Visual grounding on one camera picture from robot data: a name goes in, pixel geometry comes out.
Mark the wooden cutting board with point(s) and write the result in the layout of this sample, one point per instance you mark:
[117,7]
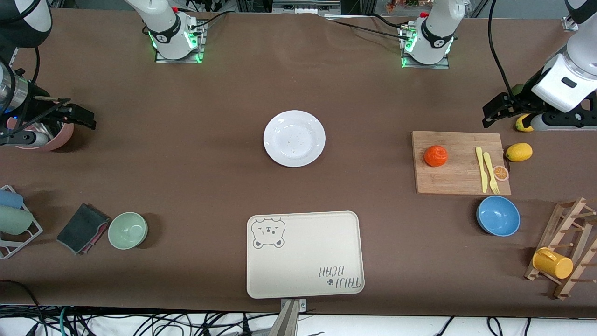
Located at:
[454,179]

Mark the yellow plastic fork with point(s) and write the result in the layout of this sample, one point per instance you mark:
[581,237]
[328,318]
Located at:
[489,168]

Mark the beige bear print tray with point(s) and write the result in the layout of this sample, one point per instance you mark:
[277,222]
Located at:
[305,254]

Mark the pale green bowl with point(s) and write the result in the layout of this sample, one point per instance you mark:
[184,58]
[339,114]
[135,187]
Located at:
[127,230]

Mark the dark grey folded cloth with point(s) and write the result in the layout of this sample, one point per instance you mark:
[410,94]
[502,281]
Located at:
[79,226]

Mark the wooden mug rack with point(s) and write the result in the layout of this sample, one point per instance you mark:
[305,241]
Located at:
[566,219]

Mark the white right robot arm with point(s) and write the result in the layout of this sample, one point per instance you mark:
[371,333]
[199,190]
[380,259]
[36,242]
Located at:
[163,28]

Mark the orange slice toy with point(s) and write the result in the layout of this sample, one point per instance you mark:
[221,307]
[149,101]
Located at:
[501,173]

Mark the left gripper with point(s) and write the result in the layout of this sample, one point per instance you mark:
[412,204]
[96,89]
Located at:
[523,101]

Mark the yellow plastic knife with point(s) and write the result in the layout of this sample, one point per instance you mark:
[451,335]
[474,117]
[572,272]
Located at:
[482,170]

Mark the orange red decoration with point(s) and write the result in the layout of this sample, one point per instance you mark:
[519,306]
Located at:
[403,4]

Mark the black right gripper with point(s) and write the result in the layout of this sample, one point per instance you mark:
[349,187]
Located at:
[31,106]

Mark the metal table corner bracket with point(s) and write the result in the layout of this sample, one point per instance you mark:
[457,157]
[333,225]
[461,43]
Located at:
[569,23]

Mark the grey metal device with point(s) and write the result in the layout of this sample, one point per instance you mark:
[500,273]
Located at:
[305,6]

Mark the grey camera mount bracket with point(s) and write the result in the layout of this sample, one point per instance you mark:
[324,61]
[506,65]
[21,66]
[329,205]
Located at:
[288,319]

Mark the pink folded cloth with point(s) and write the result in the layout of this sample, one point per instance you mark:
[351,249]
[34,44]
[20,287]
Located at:
[100,235]

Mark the white round plate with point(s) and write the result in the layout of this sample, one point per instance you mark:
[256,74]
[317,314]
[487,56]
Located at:
[294,138]

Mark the blue bowl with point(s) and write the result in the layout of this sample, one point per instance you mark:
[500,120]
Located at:
[498,216]

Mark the yellow mug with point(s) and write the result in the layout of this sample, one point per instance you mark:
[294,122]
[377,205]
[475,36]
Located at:
[552,264]

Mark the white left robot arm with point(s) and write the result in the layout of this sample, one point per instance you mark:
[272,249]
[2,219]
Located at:
[433,32]

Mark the pink bowl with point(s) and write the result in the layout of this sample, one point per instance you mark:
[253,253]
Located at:
[63,137]

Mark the orange fruit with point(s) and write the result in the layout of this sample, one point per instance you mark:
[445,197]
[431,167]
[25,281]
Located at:
[435,156]

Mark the yellow lemon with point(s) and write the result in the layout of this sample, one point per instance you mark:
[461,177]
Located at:
[522,125]
[519,152]

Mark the pale green cup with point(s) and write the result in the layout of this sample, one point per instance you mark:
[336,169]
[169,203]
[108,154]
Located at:
[14,220]

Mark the blue cup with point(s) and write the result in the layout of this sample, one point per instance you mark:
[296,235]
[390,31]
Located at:
[10,199]

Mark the green lime fruit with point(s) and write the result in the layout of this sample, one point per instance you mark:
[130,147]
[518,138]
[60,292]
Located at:
[517,88]

